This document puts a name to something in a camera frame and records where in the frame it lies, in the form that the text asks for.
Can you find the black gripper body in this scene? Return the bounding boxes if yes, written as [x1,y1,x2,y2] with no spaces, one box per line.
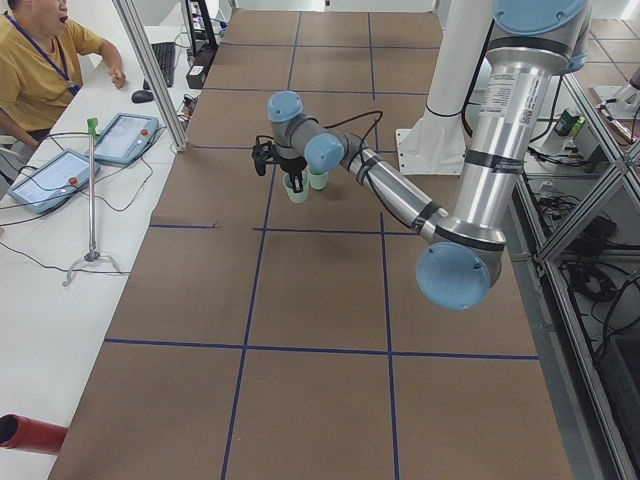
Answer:
[279,156,307,174]

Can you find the mint green cup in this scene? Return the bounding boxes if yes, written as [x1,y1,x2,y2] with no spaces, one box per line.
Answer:
[307,166,328,191]
[283,172,310,204]

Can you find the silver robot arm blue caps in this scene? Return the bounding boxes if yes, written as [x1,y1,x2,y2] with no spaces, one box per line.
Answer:
[252,1,591,310]

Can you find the person's hand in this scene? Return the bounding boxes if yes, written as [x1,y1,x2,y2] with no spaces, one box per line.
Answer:
[108,60,127,89]

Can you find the black box on table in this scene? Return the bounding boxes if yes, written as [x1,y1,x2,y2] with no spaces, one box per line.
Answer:
[185,65,207,90]

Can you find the black computer mouse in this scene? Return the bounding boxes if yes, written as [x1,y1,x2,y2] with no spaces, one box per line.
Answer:
[131,89,154,104]

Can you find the blue teach pendant tablet far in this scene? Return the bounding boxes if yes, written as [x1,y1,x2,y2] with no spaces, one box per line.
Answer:
[95,113,159,166]

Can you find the blue teach pendant tablet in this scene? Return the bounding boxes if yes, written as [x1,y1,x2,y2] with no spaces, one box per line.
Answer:
[8,149,89,214]
[95,113,159,166]

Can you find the black keyboard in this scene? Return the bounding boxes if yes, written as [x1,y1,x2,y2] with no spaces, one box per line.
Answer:
[151,42,176,88]

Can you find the metal stand with green top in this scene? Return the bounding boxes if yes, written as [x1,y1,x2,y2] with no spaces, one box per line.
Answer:
[62,118,123,287]

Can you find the blue teach pendant tablet near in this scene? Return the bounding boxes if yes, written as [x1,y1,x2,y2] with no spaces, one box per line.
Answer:
[8,149,89,214]

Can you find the green can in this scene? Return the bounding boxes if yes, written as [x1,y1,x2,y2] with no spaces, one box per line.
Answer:
[554,108,585,137]

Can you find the person in yellow shirt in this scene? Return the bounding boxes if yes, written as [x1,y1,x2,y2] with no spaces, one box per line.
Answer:
[1,0,122,151]

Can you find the red cylinder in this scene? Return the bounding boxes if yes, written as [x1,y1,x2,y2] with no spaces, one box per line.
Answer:
[1,414,68,455]

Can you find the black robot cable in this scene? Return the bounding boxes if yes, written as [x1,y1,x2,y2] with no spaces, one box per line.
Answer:
[324,110,385,161]

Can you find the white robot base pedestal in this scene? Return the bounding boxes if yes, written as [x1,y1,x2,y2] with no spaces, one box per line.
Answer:
[396,0,493,175]

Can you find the aluminium frame post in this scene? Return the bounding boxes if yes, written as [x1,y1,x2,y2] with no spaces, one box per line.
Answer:
[112,0,188,152]

